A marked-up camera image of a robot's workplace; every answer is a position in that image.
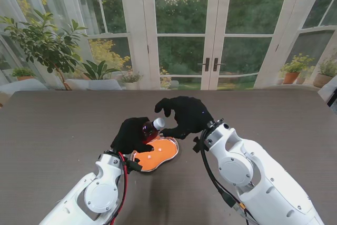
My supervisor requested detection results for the red transparent sample bottle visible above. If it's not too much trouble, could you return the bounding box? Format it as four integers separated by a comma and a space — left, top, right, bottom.
141, 120, 161, 145

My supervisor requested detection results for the white ribbed bottle cap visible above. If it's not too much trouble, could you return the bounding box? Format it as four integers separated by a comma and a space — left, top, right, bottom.
153, 117, 166, 131

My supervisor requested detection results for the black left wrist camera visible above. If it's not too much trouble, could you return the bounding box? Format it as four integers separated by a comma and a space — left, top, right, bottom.
125, 157, 143, 173

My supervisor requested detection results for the white panel with black frame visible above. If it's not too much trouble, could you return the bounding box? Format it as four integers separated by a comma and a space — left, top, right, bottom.
317, 76, 337, 107

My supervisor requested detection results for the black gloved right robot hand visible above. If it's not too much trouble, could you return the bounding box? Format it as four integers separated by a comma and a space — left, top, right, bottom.
154, 96, 215, 140

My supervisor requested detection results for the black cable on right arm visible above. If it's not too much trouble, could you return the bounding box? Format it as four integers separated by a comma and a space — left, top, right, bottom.
199, 129, 253, 222

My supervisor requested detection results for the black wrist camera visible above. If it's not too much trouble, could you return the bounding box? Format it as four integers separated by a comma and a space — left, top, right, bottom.
125, 157, 143, 173
192, 136, 203, 154

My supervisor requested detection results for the printed garden window backdrop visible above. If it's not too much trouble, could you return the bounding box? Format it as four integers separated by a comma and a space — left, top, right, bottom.
0, 0, 337, 91

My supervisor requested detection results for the kidney steel tray orange liner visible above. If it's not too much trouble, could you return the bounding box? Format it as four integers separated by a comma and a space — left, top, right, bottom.
131, 134, 180, 174

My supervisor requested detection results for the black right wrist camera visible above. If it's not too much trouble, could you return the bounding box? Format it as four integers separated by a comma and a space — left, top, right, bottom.
192, 136, 203, 154

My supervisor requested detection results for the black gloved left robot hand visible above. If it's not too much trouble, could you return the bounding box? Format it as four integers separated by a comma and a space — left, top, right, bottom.
110, 116, 155, 155

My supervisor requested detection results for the red cable on left arm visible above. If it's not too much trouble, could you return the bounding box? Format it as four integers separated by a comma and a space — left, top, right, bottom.
106, 152, 129, 225

